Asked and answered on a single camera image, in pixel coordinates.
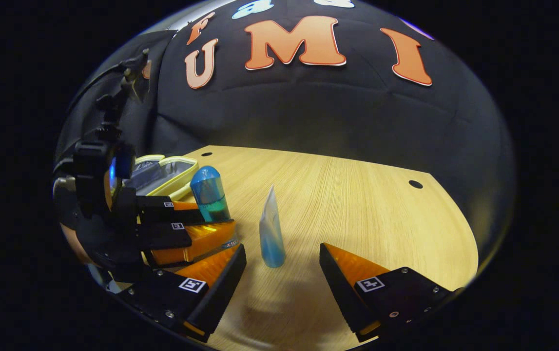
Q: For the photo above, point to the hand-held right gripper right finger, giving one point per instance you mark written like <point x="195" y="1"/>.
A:
<point x="340" y="292"/>

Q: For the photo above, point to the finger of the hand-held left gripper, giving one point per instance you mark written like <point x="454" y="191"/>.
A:
<point x="167" y="236"/>
<point x="157" y="207"/>

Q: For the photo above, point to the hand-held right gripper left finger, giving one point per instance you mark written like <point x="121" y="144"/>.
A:
<point x="223" y="287"/>

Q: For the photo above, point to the cream yellow small suitcase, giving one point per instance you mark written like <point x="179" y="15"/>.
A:
<point x="162" y="173"/>

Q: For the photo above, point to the blue capped bottle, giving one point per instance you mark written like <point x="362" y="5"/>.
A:
<point x="208" y="192"/>

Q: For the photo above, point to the white blue squeeze tube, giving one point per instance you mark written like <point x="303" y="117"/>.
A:
<point x="272" y="239"/>

